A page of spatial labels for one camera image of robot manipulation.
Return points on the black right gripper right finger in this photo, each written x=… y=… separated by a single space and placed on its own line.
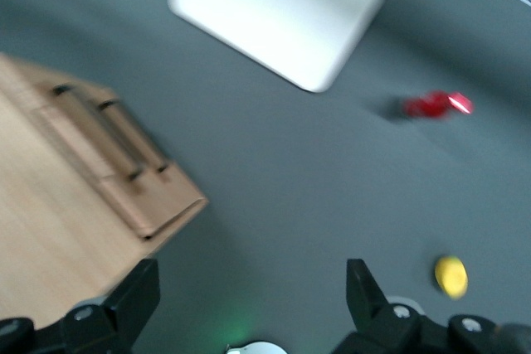
x=377 y=316

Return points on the wooden two-drawer cabinet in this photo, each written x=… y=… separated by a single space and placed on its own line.
x=45 y=225

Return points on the red bottle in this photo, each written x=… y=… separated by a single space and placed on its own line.
x=431 y=104

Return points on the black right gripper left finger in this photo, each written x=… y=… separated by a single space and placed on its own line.
x=124 y=312

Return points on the wooden cabinet drawer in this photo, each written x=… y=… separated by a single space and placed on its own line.
x=114 y=209
x=178 y=196

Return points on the yellow lemon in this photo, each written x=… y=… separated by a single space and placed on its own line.
x=451 y=277

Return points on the beige rectangular tray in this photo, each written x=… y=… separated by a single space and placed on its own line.
x=278 y=14

